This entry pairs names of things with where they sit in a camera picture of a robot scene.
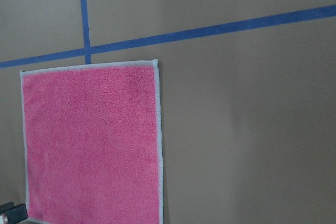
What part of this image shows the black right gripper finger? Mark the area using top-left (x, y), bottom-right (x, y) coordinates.
top-left (0, 201), bottom-right (27, 224)

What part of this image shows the pink and grey towel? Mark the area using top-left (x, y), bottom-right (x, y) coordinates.
top-left (20, 59), bottom-right (164, 223)

